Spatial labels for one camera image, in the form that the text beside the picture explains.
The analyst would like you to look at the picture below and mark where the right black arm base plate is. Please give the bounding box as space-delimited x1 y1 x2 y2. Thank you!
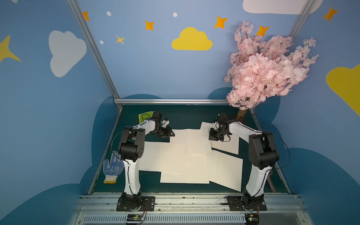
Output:
226 195 267 212

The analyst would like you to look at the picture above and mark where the left controller board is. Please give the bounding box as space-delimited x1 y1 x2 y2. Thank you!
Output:
126 214 144 225

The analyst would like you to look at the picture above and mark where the aluminium rail frame front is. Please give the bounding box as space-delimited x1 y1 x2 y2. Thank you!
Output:
70 193 313 225

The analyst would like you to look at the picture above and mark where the white blue dotted work glove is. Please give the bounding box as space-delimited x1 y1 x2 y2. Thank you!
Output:
103 151 124 184

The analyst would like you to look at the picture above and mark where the controller board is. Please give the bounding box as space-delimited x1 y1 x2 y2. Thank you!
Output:
245 214 260 225
126 214 144 225

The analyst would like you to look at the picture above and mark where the green cover notebook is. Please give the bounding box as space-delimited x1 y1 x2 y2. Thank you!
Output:
138 111 153 123

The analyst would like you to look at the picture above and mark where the white lined notebook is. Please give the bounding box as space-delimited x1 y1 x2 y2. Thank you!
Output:
170 128 212 155

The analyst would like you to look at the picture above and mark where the right controller board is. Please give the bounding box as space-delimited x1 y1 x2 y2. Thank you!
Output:
245 214 260 225

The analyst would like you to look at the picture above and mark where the pink cherry blossom tree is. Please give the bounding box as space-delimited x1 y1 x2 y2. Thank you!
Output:
225 21 318 121

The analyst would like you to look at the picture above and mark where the open white notebook far right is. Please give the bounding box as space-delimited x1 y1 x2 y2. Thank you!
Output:
200 122 240 155

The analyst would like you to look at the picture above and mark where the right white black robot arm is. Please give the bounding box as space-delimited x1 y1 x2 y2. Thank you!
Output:
209 113 280 197

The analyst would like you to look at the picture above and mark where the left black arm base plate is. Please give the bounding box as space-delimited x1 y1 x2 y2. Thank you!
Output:
116 195 156 212

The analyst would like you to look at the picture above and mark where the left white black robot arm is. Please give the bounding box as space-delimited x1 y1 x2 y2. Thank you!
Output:
118 111 175 197

